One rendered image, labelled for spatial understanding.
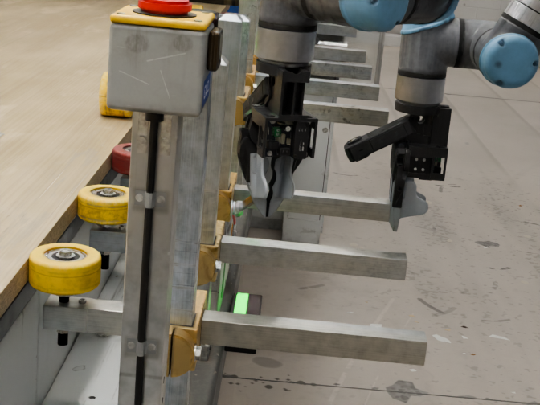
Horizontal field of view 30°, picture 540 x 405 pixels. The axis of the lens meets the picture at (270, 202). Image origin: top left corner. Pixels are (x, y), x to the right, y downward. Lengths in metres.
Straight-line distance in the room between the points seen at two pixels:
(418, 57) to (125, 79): 0.86
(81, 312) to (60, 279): 0.06
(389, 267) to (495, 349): 1.95
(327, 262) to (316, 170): 2.57
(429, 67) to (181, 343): 0.67
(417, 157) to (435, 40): 0.19
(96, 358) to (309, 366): 1.52
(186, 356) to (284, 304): 2.35
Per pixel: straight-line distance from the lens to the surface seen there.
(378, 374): 3.02
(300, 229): 4.01
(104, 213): 1.36
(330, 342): 1.15
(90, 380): 1.50
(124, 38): 0.74
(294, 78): 1.26
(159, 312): 0.82
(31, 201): 1.36
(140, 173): 0.78
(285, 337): 1.15
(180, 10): 0.75
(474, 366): 3.18
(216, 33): 0.75
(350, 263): 1.38
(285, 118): 1.26
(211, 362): 1.39
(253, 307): 1.57
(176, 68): 0.74
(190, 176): 1.05
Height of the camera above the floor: 1.31
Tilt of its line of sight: 17 degrees down
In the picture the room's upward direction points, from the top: 5 degrees clockwise
